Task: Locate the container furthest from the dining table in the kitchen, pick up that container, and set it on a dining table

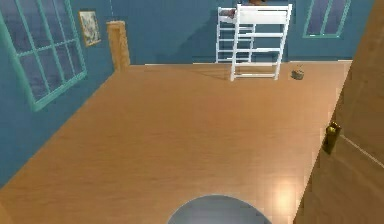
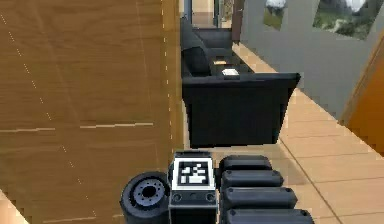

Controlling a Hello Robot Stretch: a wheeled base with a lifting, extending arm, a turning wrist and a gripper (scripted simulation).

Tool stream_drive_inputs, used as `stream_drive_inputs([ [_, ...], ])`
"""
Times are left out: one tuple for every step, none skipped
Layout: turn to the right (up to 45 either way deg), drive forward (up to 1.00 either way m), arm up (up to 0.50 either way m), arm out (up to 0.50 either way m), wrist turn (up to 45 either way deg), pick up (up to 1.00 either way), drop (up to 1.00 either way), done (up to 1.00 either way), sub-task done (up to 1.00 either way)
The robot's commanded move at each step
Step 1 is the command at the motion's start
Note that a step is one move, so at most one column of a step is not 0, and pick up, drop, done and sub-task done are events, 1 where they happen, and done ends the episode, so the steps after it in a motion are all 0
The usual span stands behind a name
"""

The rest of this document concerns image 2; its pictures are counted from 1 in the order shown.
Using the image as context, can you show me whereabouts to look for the black sofa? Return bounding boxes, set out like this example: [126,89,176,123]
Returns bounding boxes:
[180,17,302,149]

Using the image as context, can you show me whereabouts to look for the orange wooden door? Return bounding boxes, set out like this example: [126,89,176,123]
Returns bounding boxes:
[338,29,384,158]

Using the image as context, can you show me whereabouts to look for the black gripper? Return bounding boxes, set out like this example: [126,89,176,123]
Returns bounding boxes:
[119,171,172,224]

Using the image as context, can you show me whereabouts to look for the dark brown door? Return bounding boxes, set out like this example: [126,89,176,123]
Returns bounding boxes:
[231,0,246,44]

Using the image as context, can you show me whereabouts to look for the brown wooden cupboard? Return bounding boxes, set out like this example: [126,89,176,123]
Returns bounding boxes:
[0,0,185,224]

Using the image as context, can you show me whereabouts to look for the framed landscape picture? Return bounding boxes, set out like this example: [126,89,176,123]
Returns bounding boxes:
[263,0,288,32]
[312,0,384,41]

